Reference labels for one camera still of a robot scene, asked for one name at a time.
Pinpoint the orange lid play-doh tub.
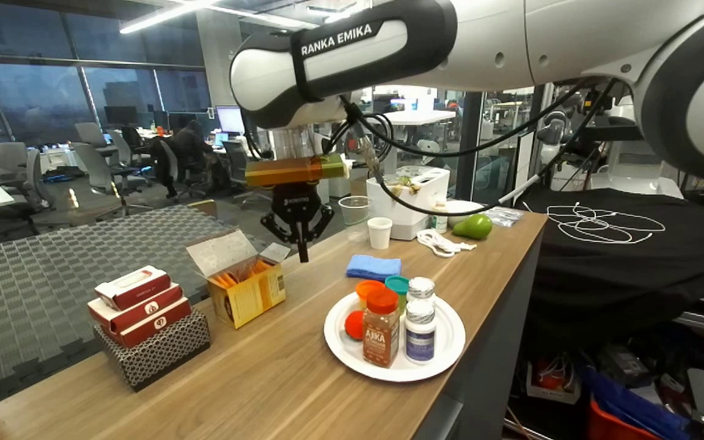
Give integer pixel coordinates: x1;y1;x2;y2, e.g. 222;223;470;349
356;279;385;303

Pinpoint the spice bottle orange cap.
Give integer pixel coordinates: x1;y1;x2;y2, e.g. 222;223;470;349
363;289;401;367

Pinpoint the stack of red boxes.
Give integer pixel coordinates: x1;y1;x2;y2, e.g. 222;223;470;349
85;267;192;347

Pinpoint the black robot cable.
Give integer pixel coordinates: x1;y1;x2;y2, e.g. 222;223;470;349
319;76;623;220

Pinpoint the orange ball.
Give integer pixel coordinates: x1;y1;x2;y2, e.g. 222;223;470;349
346;311;364;341

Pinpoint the white pill bottle grey label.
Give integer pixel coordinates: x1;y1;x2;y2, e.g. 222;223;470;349
407;275;436;305

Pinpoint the white supplement bottle blue label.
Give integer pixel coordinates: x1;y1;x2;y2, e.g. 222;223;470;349
404;313;439;362

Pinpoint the white paper plate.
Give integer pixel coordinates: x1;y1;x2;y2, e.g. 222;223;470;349
324;292;467;383

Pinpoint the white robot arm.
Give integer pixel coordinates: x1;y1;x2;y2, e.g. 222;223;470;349
230;0;704;179

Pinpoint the green pear toy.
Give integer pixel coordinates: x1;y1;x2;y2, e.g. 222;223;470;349
453;215;494;240

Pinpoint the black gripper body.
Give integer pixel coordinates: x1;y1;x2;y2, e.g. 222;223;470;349
261;182;335;241

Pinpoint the white planter appliance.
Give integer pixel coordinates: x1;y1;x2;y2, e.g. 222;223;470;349
367;166;451;240

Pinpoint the white paper cup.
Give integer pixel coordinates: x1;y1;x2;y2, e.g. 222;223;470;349
367;217;395;250

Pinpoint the teal lid play-doh tub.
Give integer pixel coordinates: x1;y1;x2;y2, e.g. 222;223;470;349
385;275;408;296

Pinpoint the blue sponge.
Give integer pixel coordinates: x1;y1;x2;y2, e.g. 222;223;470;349
346;253;401;281

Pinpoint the black cloth with white drawing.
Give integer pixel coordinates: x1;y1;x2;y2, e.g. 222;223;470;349
523;187;704;305

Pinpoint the patterned grey box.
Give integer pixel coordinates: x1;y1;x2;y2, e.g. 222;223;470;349
94;313;211;390

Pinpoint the white standing desk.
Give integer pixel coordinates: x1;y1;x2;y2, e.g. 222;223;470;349
385;107;459;179

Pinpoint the yellow open cardboard box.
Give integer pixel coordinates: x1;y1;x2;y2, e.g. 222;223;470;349
189;230;286;327

